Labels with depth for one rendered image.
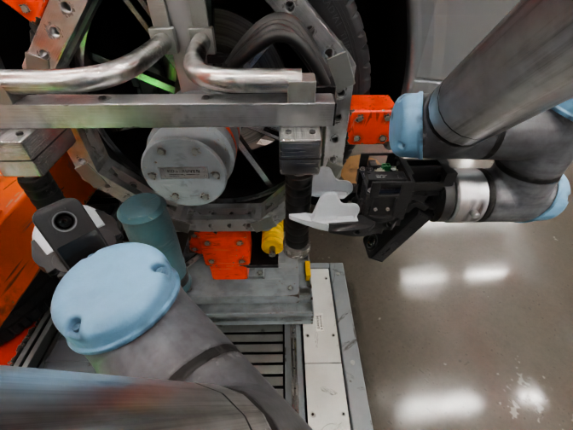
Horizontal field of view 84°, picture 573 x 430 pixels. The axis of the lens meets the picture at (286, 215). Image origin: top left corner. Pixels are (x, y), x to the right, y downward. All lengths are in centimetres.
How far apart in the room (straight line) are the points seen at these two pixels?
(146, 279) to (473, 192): 39
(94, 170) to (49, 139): 26
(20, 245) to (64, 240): 51
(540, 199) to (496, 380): 96
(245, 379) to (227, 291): 91
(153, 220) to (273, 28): 38
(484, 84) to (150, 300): 28
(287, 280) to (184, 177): 69
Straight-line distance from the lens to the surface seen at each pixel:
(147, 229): 64
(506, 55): 28
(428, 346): 135
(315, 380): 112
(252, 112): 39
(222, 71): 39
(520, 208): 51
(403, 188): 41
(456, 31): 72
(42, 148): 50
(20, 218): 91
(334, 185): 46
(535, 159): 47
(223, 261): 85
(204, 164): 49
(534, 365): 149
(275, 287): 110
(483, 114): 32
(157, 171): 52
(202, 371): 20
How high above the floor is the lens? 113
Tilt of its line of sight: 42 degrees down
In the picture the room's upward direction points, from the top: straight up
